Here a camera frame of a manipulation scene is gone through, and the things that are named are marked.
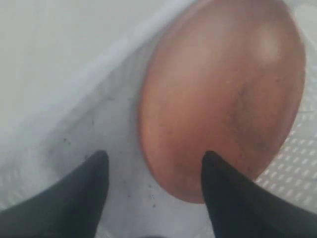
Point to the white perforated plastic basket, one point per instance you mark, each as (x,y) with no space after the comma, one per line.
(71,79)

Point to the brown round plate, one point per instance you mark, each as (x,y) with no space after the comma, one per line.
(227,76)

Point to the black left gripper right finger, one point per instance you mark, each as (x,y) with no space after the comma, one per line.
(238,208)

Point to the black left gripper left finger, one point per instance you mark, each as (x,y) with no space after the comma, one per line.
(71,208)

